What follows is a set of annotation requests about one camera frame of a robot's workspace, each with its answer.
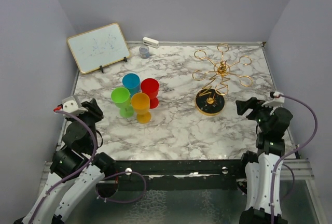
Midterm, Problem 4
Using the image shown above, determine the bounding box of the gold wire glass rack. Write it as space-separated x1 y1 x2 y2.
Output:
191 43 254 116

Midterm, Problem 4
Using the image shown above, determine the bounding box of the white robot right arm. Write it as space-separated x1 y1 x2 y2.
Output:
236 97 293 223

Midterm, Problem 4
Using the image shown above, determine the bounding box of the green plastic wine glass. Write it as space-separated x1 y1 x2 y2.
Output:
111 87 134 118

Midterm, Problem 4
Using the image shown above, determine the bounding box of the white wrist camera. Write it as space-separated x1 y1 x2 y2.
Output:
262 91 285 108
53 95 88 116

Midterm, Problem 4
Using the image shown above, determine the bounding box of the orange plastic wine glass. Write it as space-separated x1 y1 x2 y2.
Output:
131 93 151 124

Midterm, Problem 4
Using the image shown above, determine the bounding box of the red plastic wine glass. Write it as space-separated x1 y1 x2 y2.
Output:
141 78 159 109

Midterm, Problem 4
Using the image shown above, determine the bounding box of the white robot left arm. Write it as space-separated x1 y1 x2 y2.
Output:
15 95 115 223

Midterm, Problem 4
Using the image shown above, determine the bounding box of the blue plastic wine glass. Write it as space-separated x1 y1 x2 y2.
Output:
122 73 141 97

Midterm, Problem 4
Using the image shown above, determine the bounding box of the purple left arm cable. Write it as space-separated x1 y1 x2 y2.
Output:
27 108 98 224

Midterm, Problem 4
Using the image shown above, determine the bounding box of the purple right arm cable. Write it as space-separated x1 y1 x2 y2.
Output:
268 93 319 224

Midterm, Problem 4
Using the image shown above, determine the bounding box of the white whiteboard eraser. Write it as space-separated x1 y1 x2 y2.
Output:
142 37 159 48

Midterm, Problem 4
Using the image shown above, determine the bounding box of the black metal base rail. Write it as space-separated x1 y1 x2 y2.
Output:
89 153 260 199

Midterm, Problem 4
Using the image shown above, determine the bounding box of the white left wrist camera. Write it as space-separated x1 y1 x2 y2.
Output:
53 95 88 116

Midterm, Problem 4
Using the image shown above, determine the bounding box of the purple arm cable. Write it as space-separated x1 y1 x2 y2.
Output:
268 93 319 224
27 108 98 224

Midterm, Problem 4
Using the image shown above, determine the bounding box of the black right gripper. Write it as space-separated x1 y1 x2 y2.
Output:
237 96 278 132

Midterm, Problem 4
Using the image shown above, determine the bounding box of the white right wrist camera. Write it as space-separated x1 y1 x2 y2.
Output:
262 91 285 108

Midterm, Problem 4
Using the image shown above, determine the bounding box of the small framed whiteboard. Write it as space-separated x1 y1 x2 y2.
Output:
67 23 131 74

